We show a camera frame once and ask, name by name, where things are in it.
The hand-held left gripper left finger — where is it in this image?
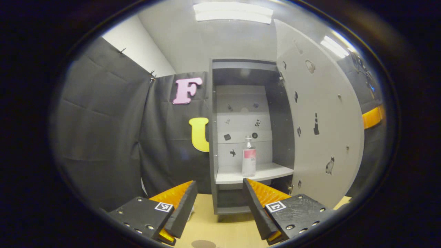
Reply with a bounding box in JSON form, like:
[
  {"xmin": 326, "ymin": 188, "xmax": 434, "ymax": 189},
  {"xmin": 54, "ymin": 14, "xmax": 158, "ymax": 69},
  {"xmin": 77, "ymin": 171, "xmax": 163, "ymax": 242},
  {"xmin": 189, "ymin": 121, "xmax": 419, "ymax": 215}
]
[{"xmin": 110, "ymin": 180, "xmax": 198, "ymax": 246}]

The grey cabinet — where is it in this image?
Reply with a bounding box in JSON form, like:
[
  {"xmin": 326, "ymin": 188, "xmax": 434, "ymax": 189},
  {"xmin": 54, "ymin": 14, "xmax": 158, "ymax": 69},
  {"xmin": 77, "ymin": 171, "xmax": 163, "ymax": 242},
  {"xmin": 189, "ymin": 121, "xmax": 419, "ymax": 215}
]
[{"xmin": 209, "ymin": 59, "xmax": 297, "ymax": 216}]

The clear bottle with pink label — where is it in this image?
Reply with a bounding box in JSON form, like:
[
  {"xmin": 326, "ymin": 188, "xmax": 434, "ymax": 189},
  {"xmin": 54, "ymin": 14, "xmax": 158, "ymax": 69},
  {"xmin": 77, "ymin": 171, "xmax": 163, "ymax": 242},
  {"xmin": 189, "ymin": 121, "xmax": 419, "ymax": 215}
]
[{"xmin": 242, "ymin": 135, "xmax": 257, "ymax": 177}]

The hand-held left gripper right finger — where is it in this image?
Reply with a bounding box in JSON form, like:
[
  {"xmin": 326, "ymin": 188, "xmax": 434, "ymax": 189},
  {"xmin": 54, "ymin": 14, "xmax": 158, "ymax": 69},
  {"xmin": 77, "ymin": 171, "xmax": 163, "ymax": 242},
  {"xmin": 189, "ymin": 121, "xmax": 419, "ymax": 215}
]
[{"xmin": 243, "ymin": 177, "xmax": 336, "ymax": 246}]

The ceiling light panel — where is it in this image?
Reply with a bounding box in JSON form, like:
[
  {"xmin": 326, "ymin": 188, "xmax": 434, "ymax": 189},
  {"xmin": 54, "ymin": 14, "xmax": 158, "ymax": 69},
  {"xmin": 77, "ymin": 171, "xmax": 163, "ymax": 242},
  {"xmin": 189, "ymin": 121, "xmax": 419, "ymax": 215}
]
[
  {"xmin": 193, "ymin": 2, "xmax": 274, "ymax": 24},
  {"xmin": 320, "ymin": 31, "xmax": 350, "ymax": 59}
]

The grey cabinet shelf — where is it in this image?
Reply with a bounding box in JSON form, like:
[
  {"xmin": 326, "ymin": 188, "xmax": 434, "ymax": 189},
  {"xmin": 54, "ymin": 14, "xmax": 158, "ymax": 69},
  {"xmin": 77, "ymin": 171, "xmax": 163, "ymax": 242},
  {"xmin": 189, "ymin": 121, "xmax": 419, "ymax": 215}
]
[{"xmin": 215, "ymin": 163, "xmax": 294, "ymax": 185}]

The black backdrop cloth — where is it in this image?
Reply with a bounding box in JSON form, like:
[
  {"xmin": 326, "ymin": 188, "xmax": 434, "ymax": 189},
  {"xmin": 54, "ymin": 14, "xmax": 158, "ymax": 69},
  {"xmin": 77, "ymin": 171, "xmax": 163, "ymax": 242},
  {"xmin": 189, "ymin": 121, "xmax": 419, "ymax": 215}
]
[{"xmin": 52, "ymin": 36, "xmax": 388, "ymax": 211}]

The grey cabinet door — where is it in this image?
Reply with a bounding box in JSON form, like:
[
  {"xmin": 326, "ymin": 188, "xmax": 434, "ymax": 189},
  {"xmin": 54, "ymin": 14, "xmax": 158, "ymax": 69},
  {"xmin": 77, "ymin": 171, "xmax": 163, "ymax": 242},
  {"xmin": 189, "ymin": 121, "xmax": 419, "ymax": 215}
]
[{"xmin": 276, "ymin": 19, "xmax": 365, "ymax": 209}]

